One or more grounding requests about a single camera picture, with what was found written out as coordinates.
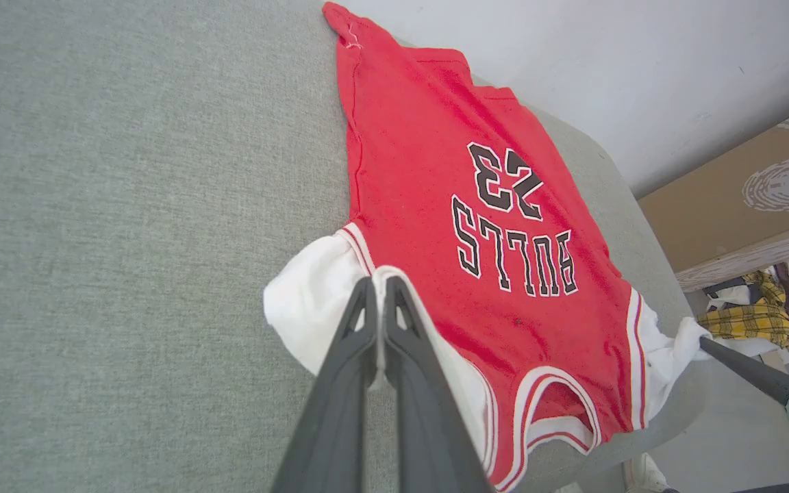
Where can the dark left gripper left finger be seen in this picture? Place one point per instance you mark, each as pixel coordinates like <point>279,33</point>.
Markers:
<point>336,424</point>

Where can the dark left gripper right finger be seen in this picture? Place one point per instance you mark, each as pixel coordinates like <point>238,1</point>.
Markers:
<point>429,424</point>

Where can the brown printed cardboard box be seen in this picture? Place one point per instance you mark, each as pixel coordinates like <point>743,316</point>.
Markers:
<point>696,219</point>

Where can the red Bulls basketball jersey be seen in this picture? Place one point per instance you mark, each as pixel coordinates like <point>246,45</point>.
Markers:
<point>435,171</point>

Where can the yellow plaid garment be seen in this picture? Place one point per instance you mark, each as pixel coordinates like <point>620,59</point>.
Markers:
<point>750,322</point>

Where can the white shoe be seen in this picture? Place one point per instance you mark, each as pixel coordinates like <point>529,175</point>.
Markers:
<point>644,474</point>

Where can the grey fabric sofa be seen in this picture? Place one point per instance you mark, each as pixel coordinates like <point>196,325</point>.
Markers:
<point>127,205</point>

